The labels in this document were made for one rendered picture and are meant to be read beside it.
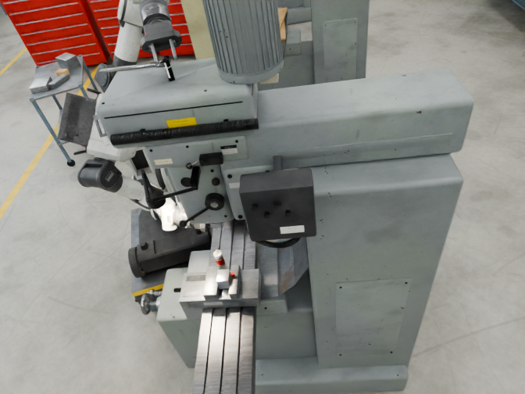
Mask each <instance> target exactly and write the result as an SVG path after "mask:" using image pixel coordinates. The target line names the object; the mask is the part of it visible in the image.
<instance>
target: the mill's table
mask: <svg viewBox="0 0 525 394"><path fill-rule="evenodd" d="M216 249H217V250H220V251H221V252H222V254H223V258H224V260H225V264H224V265H223V266H222V267H221V270H226V269H230V270H231V267H232V265H238V264H239V265H240V268H241V270H249V269H258V243H256V242H253V241H251V239H250V236H249V234H248V229H247V223H246V220H236V219H235V218H234V219H233V220H231V221H227V222H224V226H223V228H221V229H219V230H217V229H215V228H213V231H212V242H211V249H210V255H209V267H211V266H217V264H216V260H215V257H214V255H213V253H214V252H215V251H216ZM256 311H257V306H242V307H224V308H208V309H203V310H202V321H201V327H200V334H199V340H198V352H197V358H196V364H195V376H194V382H193V388H192V394H255V352H256Z"/></svg>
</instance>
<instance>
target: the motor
mask: <svg viewBox="0 0 525 394"><path fill-rule="evenodd" d="M202 4H203V8H204V11H205V18H206V21H207V24H208V28H209V34H210V38H211V42H212V48H213V51H214V55H215V59H216V65H217V69H218V73H219V76H220V78H221V79H223V80H224V81H226V82H229V83H232V84H254V83H259V82H262V81H266V80H268V79H270V78H271V77H274V76H275V75H277V74H278V73H279V72H280V71H281V70H282V68H283V66H284V58H283V52H282V44H281V36H280V22H279V14H278V6H277V0H202Z"/></svg>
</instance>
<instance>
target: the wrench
mask: <svg viewBox="0 0 525 394"><path fill-rule="evenodd" d="M153 66H156V67H164V65H163V61H162V60H159V65H156V64H155V63H144V64H137V65H131V66H119V67H112V68H105V69H100V70H99V73H107V72H114V71H121V70H132V69H139V68H146V67H153Z"/></svg>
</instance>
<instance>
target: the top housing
mask: <svg viewBox="0 0 525 394"><path fill-rule="evenodd" d="M170 65H171V67H172V70H173V75H174V77H175V81H169V79H168V77H167V74H166V70H165V67H156V66H153V67H146V68H139V69H132V70H121V71H117V72H116V75H115V77H114V78H113V79H112V81H111V83H110V85H109V86H108V88H107V90H106V91H105V94H104V95H103V96H102V99H101V100H100V102H99V104H98V105H97V107H96V110H95V111H96V113H97V115H98V118H99V119H100V121H101V123H102V126H103V127H104V129H105V132H106V134H107V135H108V137H109V140H110V136H111V135H112V134H121V133H127V132H128V133H129V132H136V131H137V132H139V131H140V129H145V130H146V131H150V130H155V129H156V130H157V129H163V128H164V129H165V128H173V127H183V126H192V125H200V124H210V123H218V122H221V123H222V122H223V120H225V119H228V120H229V121H234V120H235V121H236V120H246V119H252V118H253V119H254V118H257V103H258V87H257V83H254V84H232V83H229V82H226V81H224V80H223V79H221V78H220V76H219V73H218V69H217V65H216V59H215V58H208V59H197V60H191V61H185V62H178V63H171V64H170ZM256 130H257V129H256ZM256 130H248V131H239V132H237V131H236V132H232V133H231V132H230V133H229V132H228V133H222V134H221V133H220V134H211V135H203V136H197V137H196V136H195V137H194V136H193V137H187V138H176V139H175V138H174V139H170V140H169V139H168V140H167V139H166V140H165V139H164V140H162V141H161V140H158V141H147V142H139V143H134V144H133V143H132V144H124V145H113V147H114V148H116V149H128V148H135V147H142V146H150V145H163V144H170V143H178V142H185V141H199V140H206V139H214V138H227V137H234V136H242V135H249V134H254V133H255V132H256Z"/></svg>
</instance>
